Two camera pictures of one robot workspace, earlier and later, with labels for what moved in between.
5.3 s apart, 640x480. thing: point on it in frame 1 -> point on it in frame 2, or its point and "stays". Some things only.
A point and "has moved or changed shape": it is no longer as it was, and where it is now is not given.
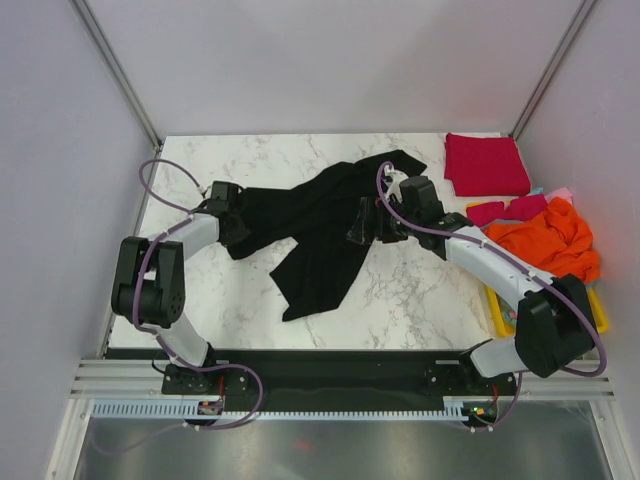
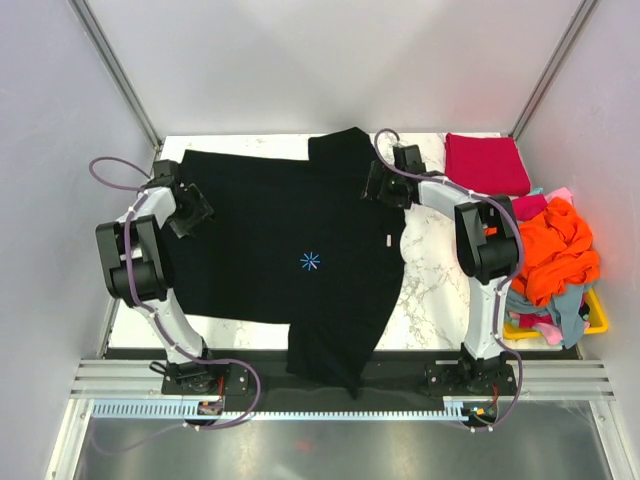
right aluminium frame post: (576, 24) stays
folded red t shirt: (485, 166) stays
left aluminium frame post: (118, 70) stays
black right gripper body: (391, 228) -> (391, 190)
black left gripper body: (238, 227) -> (191, 214)
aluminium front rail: (95, 378) stays
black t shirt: (316, 215) has moved or changed shape
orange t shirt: (557, 241) stays
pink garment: (561, 192) stays
